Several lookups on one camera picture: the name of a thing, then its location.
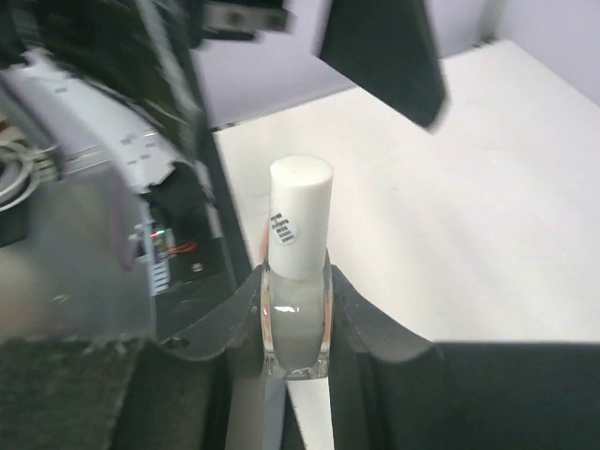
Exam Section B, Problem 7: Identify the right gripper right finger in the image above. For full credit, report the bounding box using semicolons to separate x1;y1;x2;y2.
328;270;599;449

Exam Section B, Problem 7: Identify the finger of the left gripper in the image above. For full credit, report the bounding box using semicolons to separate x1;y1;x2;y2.
318;0;447;129

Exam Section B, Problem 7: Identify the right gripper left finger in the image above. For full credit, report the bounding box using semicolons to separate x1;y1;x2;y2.
1;270;265;449

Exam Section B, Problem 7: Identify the clear nail polish bottle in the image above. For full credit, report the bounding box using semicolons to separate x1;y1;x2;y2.
261;155;334;381

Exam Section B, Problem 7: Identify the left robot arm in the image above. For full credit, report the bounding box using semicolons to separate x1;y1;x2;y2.
1;1;294;341

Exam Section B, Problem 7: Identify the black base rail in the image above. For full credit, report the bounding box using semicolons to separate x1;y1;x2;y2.
145;133;252;341

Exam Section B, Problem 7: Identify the left white cable duct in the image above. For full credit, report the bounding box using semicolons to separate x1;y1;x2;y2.
146;215;171;296

